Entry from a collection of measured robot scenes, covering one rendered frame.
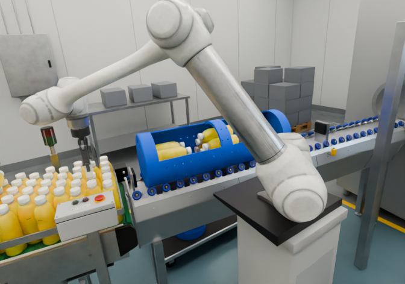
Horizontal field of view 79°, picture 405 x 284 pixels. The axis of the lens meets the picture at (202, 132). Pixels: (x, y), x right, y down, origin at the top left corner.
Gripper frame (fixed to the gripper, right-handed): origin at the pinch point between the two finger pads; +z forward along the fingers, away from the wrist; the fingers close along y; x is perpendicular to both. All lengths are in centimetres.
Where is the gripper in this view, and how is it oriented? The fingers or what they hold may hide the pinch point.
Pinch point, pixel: (88, 169)
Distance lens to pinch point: 126.0
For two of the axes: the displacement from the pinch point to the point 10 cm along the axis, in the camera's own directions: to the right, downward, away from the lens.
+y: -4.0, -2.7, 8.7
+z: 0.5, 9.5, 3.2
